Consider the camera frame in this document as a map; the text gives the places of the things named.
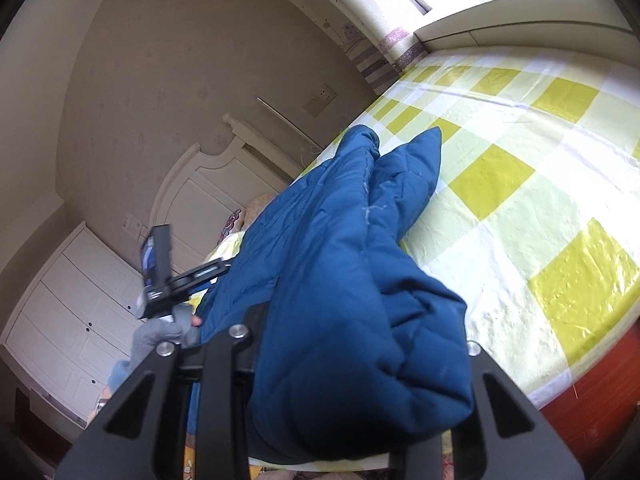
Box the colourful patterned pillow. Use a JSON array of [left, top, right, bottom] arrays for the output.
[[220, 207, 247, 242]]

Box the white wardrobe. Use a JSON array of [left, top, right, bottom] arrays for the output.
[[2, 221, 152, 427]]

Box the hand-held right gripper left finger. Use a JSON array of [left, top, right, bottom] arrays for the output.
[[57, 302, 272, 480]]

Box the yellow checked bed sheet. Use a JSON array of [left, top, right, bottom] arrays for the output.
[[182, 48, 640, 480]]

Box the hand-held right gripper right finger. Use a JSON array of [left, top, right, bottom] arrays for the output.
[[389, 341, 585, 480]]

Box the blue padded jacket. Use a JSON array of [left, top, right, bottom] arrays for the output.
[[187, 125, 476, 468]]

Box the pale floral pillow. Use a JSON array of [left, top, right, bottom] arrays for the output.
[[244, 194, 275, 227]]

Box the wall socket plate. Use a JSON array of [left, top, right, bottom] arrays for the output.
[[303, 83, 336, 117]]

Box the white wooden headboard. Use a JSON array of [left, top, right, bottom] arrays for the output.
[[149, 112, 346, 262]]

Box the white window sill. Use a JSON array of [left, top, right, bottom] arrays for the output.
[[414, 0, 637, 52]]

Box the person's left hand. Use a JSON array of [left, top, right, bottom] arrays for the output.
[[130, 303, 204, 362]]

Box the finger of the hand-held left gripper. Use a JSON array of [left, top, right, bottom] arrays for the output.
[[170, 256, 232, 293]]

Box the printed striped curtain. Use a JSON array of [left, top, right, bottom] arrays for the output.
[[280, 0, 432, 96]]

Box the person's left forearm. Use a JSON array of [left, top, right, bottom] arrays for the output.
[[107, 359, 135, 395]]

